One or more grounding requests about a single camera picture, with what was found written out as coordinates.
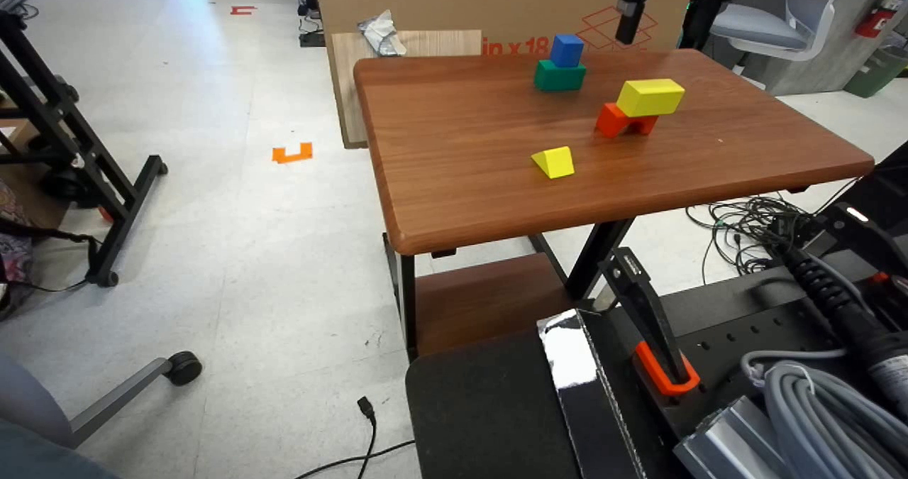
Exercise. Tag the yellow wedge block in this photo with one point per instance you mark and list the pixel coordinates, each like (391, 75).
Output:
(555, 163)

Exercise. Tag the crumpled silver plastic bag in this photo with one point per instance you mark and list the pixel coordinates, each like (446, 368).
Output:
(381, 33)

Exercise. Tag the yellow rectangular block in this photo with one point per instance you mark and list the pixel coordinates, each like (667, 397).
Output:
(649, 98)

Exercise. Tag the green bin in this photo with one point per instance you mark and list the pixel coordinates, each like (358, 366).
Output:
(876, 73)

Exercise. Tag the red fire extinguisher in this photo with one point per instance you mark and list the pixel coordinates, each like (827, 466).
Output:
(879, 10)

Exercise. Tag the silver metal box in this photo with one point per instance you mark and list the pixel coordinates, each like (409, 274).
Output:
(731, 443)

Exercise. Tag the grey office chair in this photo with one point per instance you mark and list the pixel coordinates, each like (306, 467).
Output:
(766, 28)
(42, 415)

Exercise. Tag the black wheeled stand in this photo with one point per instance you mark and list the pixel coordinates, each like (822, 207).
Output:
(67, 131)

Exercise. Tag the patterned bag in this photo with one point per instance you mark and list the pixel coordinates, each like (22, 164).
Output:
(13, 252)

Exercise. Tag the large cardboard box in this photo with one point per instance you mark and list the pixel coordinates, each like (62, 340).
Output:
(454, 0)

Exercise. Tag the orange arch block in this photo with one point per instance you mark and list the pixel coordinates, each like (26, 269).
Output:
(611, 120)

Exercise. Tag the black and orange clamp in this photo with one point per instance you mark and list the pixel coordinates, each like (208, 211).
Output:
(649, 316)

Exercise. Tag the light wooden board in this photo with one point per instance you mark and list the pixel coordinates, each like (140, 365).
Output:
(347, 89)

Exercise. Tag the green block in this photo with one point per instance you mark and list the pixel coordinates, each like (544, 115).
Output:
(560, 77)

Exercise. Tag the blue cube block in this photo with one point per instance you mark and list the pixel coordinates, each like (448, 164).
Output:
(567, 51)

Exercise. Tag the shiny black tape strip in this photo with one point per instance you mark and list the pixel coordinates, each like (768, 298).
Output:
(582, 387)

